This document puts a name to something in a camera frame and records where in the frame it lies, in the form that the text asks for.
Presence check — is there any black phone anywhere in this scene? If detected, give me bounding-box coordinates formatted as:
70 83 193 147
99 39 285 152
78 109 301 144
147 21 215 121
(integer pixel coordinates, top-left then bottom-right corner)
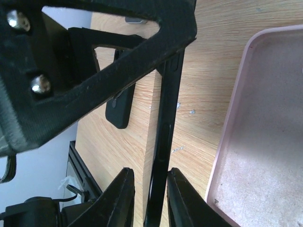
143 50 185 227

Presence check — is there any pink phone case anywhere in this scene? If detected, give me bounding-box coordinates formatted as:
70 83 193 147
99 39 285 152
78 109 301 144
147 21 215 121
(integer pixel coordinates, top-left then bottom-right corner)
205 25 303 227

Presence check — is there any black phone case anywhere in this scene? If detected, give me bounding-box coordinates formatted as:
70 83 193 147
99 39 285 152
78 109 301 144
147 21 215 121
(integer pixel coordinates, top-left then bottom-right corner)
105 84 135 129

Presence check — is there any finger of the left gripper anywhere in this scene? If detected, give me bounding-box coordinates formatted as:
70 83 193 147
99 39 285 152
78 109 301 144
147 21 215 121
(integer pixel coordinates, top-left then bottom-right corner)
0 0 197 154

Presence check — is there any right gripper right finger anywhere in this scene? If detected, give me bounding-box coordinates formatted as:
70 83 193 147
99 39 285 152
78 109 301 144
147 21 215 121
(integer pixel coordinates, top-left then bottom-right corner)
167 167 232 227

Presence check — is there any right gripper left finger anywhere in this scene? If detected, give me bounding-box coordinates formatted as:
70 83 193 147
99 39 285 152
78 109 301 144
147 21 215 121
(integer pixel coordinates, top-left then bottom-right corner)
71 167 135 227

